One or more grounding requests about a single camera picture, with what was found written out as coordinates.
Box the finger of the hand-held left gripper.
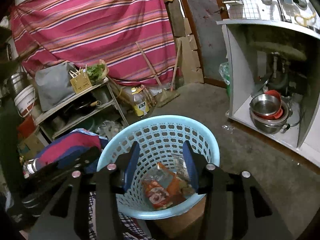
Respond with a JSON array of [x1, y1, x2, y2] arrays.
[[47, 159, 97, 180], [75, 146, 101, 165]]

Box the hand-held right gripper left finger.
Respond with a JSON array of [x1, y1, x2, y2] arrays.
[[29, 141, 141, 240]]

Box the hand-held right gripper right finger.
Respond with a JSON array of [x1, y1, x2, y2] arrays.
[[182, 140, 294, 240]]

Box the clear plastic wrapper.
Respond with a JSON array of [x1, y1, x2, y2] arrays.
[[160, 152, 190, 180]]

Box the brown paper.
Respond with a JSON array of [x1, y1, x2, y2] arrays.
[[175, 177, 195, 195]]

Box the orange snack packet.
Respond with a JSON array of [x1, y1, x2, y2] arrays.
[[142, 162, 185, 209]]

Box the light blue plastic basket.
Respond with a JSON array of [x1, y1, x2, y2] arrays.
[[96, 115, 220, 219]]

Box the printed blanket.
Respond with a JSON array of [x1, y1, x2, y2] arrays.
[[37, 129, 155, 240]]

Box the white label jar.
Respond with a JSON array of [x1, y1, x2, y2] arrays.
[[23, 158, 39, 178]]

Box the blue printed cardboard box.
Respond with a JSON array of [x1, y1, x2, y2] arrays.
[[19, 130, 45, 158]]

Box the brown cardboard box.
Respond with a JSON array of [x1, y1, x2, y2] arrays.
[[152, 195, 207, 239]]

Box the yellow label oil bottle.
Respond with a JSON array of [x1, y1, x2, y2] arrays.
[[130, 87, 150, 117]]

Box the red plastic basin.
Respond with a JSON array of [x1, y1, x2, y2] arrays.
[[17, 115, 35, 138]]

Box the low wooden rack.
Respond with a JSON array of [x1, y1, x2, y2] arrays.
[[34, 76, 129, 142]]

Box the wooden chopstick holder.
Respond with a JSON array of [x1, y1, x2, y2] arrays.
[[69, 66, 90, 93]]

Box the green leafy vegetables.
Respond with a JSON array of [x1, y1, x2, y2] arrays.
[[86, 59, 109, 84]]

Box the white plastic bucket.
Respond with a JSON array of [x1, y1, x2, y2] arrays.
[[14, 84, 37, 118]]

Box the steel bowl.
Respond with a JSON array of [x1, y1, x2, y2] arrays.
[[249, 94, 282, 117]]

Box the green plastic bag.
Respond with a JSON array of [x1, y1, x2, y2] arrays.
[[219, 61, 230, 97]]

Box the white sink cabinet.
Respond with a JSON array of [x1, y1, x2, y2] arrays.
[[216, 19, 320, 167]]

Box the stainless steel pot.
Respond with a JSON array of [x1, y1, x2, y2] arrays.
[[9, 72, 28, 95]]

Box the wooden stick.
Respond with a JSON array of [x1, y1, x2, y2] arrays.
[[136, 41, 163, 87]]

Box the stacked cardboard pieces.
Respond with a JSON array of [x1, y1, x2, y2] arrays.
[[166, 0, 204, 84]]

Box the red plastic bowl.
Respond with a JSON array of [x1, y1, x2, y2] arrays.
[[252, 90, 284, 120]]

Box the red striped curtain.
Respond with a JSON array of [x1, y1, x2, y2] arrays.
[[10, 0, 180, 87]]

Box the brown framed door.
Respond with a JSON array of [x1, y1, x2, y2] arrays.
[[176, 0, 229, 87]]

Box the black pan wooden handle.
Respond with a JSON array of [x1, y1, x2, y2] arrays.
[[64, 99, 102, 115]]

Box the steel pot with handles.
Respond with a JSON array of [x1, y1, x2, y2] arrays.
[[249, 105, 293, 134]]

